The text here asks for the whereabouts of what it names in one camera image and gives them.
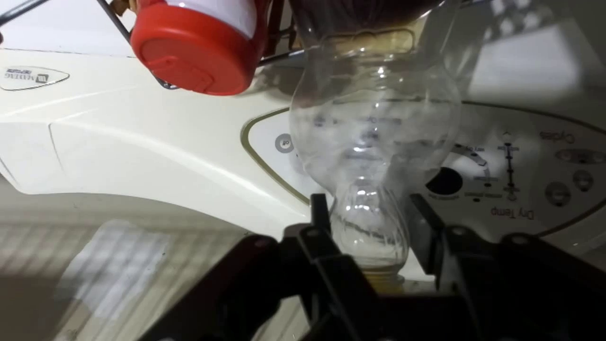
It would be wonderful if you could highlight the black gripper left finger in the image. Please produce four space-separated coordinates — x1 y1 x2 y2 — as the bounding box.
139 191 395 341

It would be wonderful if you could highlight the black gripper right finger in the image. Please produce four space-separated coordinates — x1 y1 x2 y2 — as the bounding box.
404 191 606 341

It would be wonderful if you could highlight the clear bottle with black contents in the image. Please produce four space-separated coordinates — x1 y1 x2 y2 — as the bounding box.
287 0 468 293

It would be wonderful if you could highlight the cream white laundry machine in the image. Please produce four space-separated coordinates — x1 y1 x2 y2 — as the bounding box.
0 0 606 282

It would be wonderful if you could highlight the red lid white container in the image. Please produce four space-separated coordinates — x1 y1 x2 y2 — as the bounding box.
130 0 275 98

